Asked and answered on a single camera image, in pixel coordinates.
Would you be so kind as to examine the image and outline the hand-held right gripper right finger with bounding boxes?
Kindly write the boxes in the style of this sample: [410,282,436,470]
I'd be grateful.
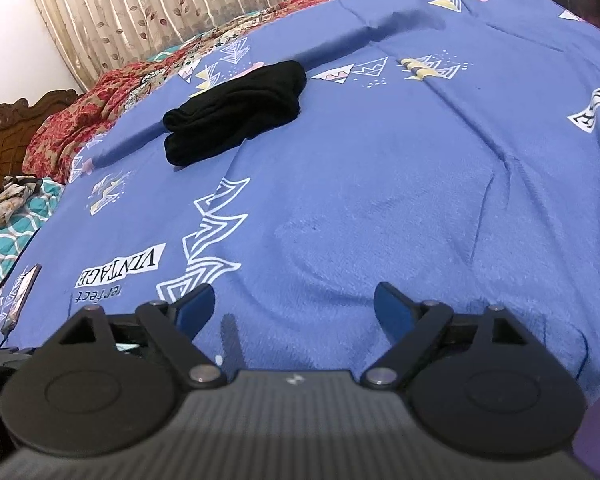
[362,282,537,389]

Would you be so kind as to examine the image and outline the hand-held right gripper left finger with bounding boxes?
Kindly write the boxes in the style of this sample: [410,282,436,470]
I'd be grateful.
[55,282,227,389]

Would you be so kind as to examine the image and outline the black pants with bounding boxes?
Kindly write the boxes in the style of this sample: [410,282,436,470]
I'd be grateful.
[162,60,307,167]

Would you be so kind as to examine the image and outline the blue printed bedsheet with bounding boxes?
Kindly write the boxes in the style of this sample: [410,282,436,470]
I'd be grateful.
[0,0,600,406]

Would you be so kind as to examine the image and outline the smartphone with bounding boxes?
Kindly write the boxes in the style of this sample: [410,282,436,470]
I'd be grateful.
[0,263,42,333]

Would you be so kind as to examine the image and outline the teal patterned sheet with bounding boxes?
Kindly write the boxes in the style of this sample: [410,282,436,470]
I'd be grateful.
[0,180,66,321]

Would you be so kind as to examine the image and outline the red patterned blanket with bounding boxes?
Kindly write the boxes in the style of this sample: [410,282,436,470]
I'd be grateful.
[22,0,346,186]

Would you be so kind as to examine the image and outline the crumpled floral cloth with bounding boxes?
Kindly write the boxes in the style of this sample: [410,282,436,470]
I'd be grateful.
[0,175,43,233]

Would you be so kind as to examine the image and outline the carved wooden headboard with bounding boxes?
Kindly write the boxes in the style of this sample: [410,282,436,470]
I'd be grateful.
[0,89,81,206]

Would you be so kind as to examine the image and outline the beige leaf-print curtain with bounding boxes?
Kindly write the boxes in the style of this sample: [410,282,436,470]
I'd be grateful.
[20,0,441,92]

